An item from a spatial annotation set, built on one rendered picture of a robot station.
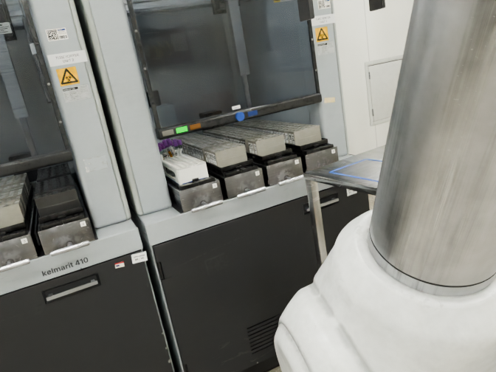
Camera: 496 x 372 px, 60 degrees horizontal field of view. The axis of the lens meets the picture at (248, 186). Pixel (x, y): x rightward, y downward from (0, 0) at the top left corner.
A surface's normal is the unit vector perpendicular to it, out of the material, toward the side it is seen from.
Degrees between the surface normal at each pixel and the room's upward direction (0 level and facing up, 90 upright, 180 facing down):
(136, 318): 90
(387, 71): 90
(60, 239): 90
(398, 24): 90
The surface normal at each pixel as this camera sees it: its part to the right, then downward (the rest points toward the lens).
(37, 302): 0.42, 0.18
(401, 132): -0.96, 0.19
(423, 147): -0.83, 0.36
